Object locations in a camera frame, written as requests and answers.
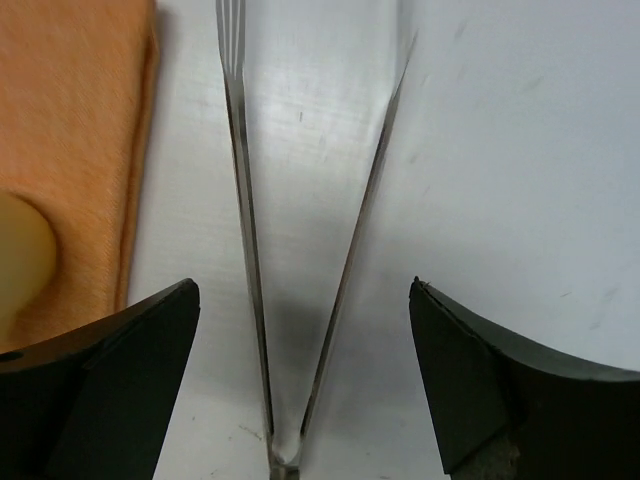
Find orange placemat cloth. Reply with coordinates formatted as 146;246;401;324
1;1;159;352

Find yellow mug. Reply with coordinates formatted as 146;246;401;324
1;192;57;343

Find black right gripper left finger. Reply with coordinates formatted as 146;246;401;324
1;279;200;479

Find metal tongs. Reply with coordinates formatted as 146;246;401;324
215;1;418;479

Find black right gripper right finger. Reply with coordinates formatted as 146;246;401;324
409;280;639;479

